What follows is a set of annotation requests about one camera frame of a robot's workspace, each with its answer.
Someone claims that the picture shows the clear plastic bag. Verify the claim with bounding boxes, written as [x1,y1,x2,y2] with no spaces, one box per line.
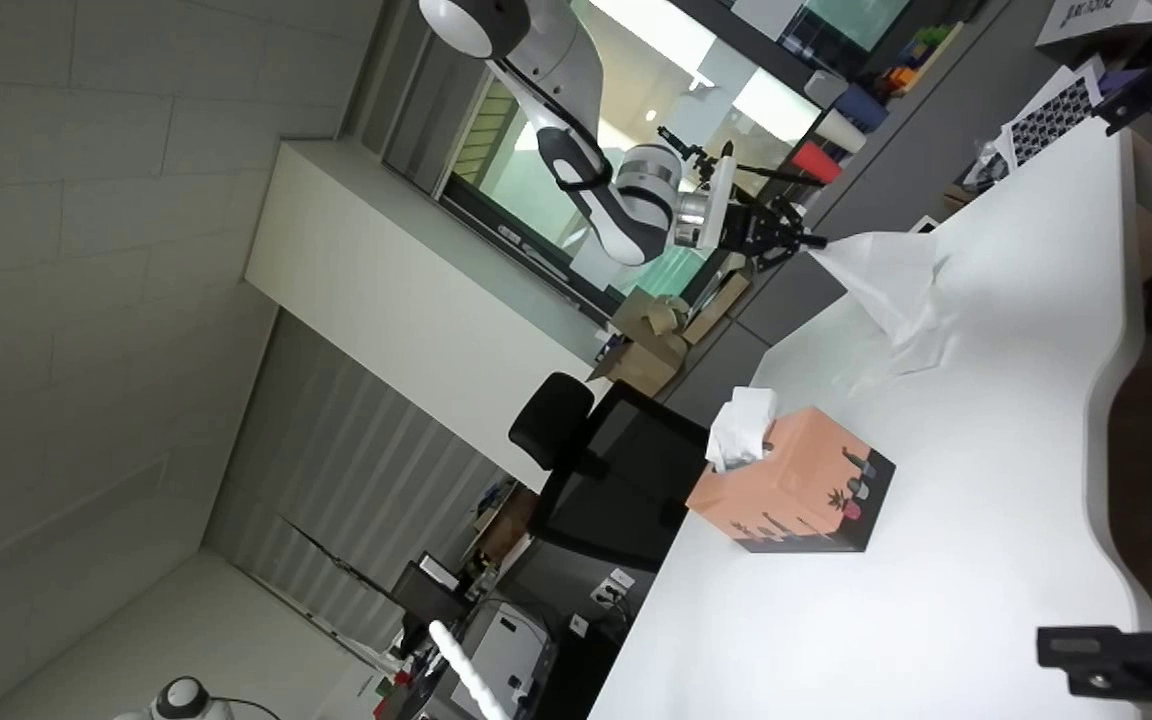
[812,230,949,338]

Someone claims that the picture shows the round white ceiling fixture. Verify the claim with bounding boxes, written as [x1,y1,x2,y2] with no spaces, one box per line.
[148,672,221,720]

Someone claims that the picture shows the grey cabinet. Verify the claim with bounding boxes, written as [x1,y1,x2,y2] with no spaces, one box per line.
[662,252,864,431]

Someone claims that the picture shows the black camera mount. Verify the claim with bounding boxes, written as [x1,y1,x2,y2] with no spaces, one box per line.
[1032,622,1152,708]

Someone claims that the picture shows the white tissue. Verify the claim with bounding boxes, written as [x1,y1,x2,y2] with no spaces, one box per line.
[705,383,785,475]
[885,311,969,379]

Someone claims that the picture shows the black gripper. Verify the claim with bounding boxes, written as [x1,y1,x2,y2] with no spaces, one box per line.
[702,147,832,257]

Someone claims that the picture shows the white light bar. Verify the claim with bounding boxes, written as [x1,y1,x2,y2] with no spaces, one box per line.
[424,613,516,720]

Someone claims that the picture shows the white perforated box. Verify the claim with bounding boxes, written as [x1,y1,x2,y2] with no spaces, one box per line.
[999,64,1116,174]

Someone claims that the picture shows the white grey machine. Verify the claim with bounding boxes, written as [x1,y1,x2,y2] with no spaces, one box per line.
[462,601,555,712]

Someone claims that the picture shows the brown cardboard boxes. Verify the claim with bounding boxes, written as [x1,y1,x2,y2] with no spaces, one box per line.
[601,284,744,399]

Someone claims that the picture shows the red container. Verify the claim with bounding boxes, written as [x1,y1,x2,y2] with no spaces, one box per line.
[790,136,853,188]

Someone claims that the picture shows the orange tissue box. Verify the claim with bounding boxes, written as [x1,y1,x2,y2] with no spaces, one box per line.
[683,404,901,555]

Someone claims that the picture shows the black office chair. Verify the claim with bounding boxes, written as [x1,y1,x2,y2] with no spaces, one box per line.
[506,374,715,575]

